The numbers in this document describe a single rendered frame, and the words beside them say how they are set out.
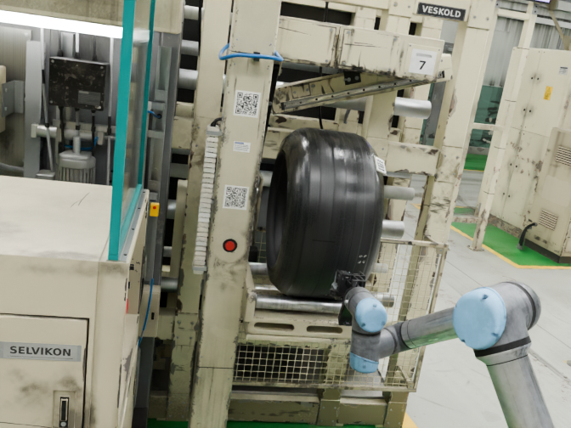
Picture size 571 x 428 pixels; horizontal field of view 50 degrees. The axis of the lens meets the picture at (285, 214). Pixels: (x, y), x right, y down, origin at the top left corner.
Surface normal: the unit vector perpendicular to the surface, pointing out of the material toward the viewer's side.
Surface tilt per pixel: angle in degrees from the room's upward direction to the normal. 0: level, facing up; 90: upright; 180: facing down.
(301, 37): 90
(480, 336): 84
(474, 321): 84
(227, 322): 90
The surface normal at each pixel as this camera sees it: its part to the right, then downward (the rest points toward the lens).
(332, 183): 0.19, -0.31
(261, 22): 0.15, 0.29
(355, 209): 0.18, -0.05
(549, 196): -0.95, -0.04
